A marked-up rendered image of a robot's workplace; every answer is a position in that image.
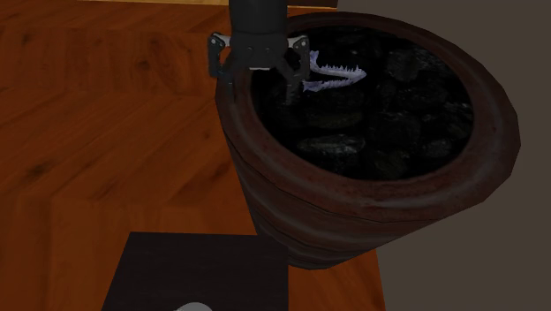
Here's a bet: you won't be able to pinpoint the brown round pot, dark stones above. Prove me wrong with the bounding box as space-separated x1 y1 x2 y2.
214 11 522 271

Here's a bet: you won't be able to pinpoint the pale spiky twig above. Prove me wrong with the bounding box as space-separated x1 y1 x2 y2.
301 49 368 94

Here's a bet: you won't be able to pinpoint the black robot stand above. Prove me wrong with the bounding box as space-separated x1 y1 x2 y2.
101 231 291 311

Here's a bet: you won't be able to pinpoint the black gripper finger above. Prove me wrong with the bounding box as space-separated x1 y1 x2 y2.
207 31 237 103
276 34 312 106

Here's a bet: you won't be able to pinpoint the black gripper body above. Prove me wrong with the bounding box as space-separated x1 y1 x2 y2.
229 0 289 72

